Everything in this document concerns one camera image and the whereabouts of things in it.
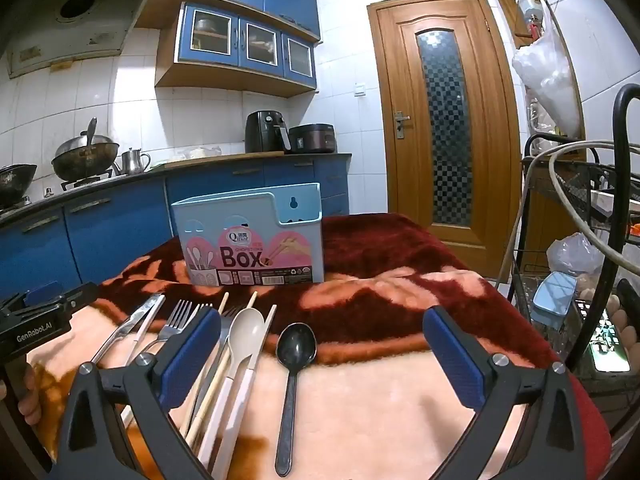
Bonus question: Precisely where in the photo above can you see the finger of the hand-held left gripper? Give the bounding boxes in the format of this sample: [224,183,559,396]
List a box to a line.
[0,281,99,319]

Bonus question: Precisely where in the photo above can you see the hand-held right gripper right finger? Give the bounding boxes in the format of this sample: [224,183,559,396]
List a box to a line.
[422,305,586,480]

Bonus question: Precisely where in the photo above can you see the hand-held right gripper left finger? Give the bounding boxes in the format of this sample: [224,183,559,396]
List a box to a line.
[52,305,223,480]

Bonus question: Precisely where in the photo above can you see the silver fork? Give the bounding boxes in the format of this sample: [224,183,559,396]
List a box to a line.
[192,304,246,461]
[127,299,201,366]

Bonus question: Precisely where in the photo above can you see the cream plastic spoon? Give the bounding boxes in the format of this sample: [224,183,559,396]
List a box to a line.
[197,307,265,480]

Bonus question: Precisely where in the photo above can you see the silver table knife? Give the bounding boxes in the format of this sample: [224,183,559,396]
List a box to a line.
[91,293,161,365]

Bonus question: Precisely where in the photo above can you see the black spoon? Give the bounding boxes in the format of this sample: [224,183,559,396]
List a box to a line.
[274,322,318,477]

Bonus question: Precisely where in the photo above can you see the light blue utensil holder box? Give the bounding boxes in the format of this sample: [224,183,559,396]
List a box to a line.
[171,182,326,286]

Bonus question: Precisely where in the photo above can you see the person's left hand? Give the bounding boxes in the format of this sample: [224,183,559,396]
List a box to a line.
[19,364,39,416]

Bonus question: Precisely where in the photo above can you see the red and pink printed blanket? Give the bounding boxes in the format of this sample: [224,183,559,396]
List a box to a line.
[25,212,613,480]

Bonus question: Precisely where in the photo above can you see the blue lower kitchen cabinets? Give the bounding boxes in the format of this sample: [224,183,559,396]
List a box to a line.
[0,152,352,301]

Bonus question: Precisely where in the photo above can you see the dark wok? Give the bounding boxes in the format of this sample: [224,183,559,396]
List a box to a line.
[0,164,38,208]

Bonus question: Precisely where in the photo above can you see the blue lid container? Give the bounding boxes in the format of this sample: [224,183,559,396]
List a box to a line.
[531,271,578,329]

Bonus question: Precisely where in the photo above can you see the gas stove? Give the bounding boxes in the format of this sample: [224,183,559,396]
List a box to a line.
[0,170,117,213]

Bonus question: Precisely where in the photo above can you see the metal wok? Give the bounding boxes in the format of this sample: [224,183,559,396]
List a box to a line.
[51,134,120,182]

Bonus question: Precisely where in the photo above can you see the smartphone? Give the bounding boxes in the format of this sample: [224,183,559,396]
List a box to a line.
[575,297,633,373]

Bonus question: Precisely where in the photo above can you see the crumpled clear plastic bag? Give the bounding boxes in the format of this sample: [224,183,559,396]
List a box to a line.
[546,232,604,286]

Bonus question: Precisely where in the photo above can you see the steel kettle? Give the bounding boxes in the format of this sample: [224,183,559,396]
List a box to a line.
[121,148,151,175]

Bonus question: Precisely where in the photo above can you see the metal ladle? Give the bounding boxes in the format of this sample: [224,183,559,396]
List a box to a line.
[82,117,99,157]

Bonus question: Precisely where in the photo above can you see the pile of brown eggs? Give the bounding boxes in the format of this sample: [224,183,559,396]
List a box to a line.
[577,285,640,361]

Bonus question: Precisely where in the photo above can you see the wooden door with glass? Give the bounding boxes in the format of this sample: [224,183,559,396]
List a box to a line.
[367,0,526,281]

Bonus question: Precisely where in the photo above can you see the clear bag on counter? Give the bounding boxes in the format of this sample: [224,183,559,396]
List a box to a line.
[177,144,223,161]

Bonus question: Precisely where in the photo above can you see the black air fryer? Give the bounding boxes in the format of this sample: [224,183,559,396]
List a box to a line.
[245,110,292,155]

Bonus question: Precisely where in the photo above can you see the dark rice cooker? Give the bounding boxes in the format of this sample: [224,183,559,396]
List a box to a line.
[288,124,337,155]

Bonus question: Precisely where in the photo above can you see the grey range hood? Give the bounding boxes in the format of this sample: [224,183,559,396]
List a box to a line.
[7,0,161,79]

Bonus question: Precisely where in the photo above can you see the black metal rack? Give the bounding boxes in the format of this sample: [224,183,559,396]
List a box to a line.
[510,82,640,426]

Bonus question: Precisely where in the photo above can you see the hanging clear plastic bag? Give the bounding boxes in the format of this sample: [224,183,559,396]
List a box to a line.
[512,35,583,136]

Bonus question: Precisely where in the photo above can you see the grey cable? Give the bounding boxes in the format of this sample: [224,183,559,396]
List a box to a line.
[500,140,640,286]

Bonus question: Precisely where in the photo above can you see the blue glass door wall cabinet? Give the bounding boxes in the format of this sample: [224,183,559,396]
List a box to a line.
[155,2,321,98]

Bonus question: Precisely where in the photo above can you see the wooden wall shelf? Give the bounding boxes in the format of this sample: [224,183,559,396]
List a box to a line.
[492,0,551,48]

